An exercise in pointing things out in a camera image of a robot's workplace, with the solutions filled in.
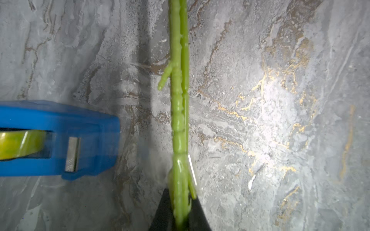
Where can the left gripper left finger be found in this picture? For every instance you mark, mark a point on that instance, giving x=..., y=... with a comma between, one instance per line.
x=163, y=219

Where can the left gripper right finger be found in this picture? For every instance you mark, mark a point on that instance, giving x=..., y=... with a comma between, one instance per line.
x=196, y=219

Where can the pink flower bouquet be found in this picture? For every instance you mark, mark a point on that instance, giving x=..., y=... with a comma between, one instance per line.
x=181, y=186

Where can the blue tape dispenser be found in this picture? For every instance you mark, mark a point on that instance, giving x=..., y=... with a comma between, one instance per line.
x=44, y=138

